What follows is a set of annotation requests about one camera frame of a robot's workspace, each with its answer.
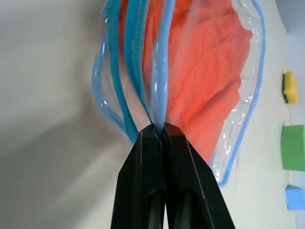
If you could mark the orange cloth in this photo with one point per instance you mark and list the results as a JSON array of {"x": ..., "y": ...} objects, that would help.
[{"x": 205, "y": 90}]

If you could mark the yellow sponge with black base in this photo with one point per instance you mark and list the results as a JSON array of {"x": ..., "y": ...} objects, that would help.
[{"x": 291, "y": 87}]

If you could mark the clear plastic pouch blue trim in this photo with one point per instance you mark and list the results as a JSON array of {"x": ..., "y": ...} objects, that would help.
[{"x": 247, "y": 112}]

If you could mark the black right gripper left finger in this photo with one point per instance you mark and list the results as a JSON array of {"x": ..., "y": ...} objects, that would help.
[{"x": 140, "y": 181}]

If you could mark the green block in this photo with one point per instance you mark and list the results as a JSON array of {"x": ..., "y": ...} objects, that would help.
[{"x": 293, "y": 148}]

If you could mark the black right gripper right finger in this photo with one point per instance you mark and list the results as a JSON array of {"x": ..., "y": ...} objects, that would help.
[{"x": 190, "y": 181}]

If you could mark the light blue block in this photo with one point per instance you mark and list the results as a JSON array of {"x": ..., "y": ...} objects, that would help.
[{"x": 296, "y": 197}]

